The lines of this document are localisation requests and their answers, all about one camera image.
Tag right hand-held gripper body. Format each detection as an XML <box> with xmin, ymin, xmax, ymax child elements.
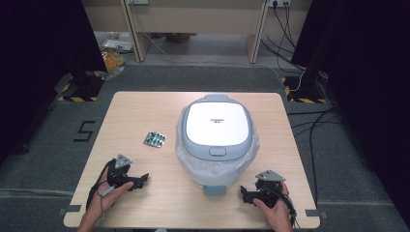
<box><xmin>254</xmin><ymin>169</ymin><xmax>286</xmax><ymax>209</ymax></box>

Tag grey tape piece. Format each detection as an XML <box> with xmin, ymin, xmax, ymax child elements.
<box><xmin>58</xmin><ymin>204</ymin><xmax>82</xmax><ymax>216</ymax></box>
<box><xmin>305</xmin><ymin>209</ymin><xmax>328</xmax><ymax>219</ymax></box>

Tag stand base with hazard tape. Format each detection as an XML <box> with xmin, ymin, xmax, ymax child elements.
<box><xmin>279</xmin><ymin>72</ymin><xmax>329</xmax><ymax>104</ymax></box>
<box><xmin>53</xmin><ymin>71</ymin><xmax>105</xmax><ymax>102</ymax></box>

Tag grey plug with cable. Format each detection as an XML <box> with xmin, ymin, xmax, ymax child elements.
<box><xmin>98</xmin><ymin>186</ymin><xmax>116</xmax><ymax>218</ymax></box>

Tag black floor cables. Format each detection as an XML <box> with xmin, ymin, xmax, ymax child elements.
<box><xmin>285</xmin><ymin>106</ymin><xmax>343</xmax><ymax>208</ymax></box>

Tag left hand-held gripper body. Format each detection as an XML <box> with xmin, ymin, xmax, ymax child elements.
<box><xmin>105</xmin><ymin>154</ymin><xmax>136</xmax><ymax>189</ymax></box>

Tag black curtain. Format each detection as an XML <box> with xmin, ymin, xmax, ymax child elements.
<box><xmin>0</xmin><ymin>0</ymin><xmax>108</xmax><ymax>166</ymax></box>
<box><xmin>290</xmin><ymin>0</ymin><xmax>410</xmax><ymax>228</ymax></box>

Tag person's right hand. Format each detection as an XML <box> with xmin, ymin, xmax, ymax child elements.
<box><xmin>252</xmin><ymin>181</ymin><xmax>293</xmax><ymax>232</ymax></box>

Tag clear packaging pile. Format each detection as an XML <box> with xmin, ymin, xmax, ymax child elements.
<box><xmin>102</xmin><ymin>31</ymin><xmax>134</xmax><ymax>55</ymax></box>

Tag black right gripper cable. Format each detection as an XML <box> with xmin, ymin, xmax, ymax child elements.
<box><xmin>264</xmin><ymin>185</ymin><xmax>299</xmax><ymax>228</ymax></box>

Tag person's left hand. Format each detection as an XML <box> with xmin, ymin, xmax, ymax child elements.
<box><xmin>86</xmin><ymin>181</ymin><xmax>135</xmax><ymax>220</ymax></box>

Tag white and blue-grey trash can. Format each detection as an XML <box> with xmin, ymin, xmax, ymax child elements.
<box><xmin>180</xmin><ymin>94</ymin><xmax>255</xmax><ymax>197</ymax></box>

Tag plastic bag with yellow contents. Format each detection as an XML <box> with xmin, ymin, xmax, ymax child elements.
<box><xmin>95</xmin><ymin>47</ymin><xmax>127</xmax><ymax>82</ymax></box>

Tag black cables from socket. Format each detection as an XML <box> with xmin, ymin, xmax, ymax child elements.
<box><xmin>260</xmin><ymin>2</ymin><xmax>307</xmax><ymax>73</ymax></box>

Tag green pill blister pack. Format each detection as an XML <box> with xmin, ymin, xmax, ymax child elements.
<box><xmin>142</xmin><ymin>130</ymin><xmax>168</xmax><ymax>149</ymax></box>

